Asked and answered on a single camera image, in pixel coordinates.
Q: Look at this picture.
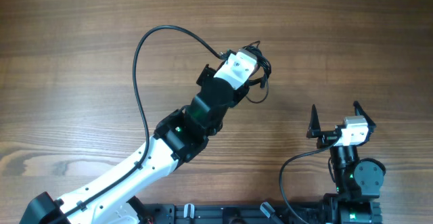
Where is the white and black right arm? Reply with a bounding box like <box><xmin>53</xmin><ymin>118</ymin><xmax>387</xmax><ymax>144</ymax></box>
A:
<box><xmin>306</xmin><ymin>101</ymin><xmax>386</xmax><ymax>224</ymax></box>

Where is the black cable bundle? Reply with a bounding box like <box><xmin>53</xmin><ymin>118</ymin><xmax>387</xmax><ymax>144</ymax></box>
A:
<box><xmin>243</xmin><ymin>40</ymin><xmax>273</xmax><ymax>104</ymax></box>

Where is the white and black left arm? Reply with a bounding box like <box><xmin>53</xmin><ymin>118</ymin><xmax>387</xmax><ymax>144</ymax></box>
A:
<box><xmin>20</xmin><ymin>48</ymin><xmax>259</xmax><ymax>224</ymax></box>

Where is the black left camera cable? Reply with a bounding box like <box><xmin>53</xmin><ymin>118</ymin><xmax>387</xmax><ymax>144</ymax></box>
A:
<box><xmin>47</xmin><ymin>25</ymin><xmax>226</xmax><ymax>224</ymax></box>

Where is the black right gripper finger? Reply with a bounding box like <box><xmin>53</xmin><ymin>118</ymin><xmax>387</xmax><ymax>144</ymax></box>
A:
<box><xmin>353</xmin><ymin>101</ymin><xmax>376</xmax><ymax>129</ymax></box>
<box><xmin>306</xmin><ymin>104</ymin><xmax>321</xmax><ymax>139</ymax></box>

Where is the black right camera cable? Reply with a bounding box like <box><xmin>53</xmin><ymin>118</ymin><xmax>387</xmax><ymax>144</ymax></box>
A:
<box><xmin>279</xmin><ymin>136</ymin><xmax>342</xmax><ymax>224</ymax></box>

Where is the black camera cable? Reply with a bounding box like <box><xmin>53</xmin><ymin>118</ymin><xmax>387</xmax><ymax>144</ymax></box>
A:
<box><xmin>47</xmin><ymin>25</ymin><xmax>226</xmax><ymax>224</ymax></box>
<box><xmin>279</xmin><ymin>136</ymin><xmax>342</xmax><ymax>224</ymax></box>

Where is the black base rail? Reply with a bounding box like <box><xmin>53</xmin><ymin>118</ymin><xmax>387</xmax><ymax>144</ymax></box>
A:
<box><xmin>135</xmin><ymin>202</ymin><xmax>383</xmax><ymax>224</ymax></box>

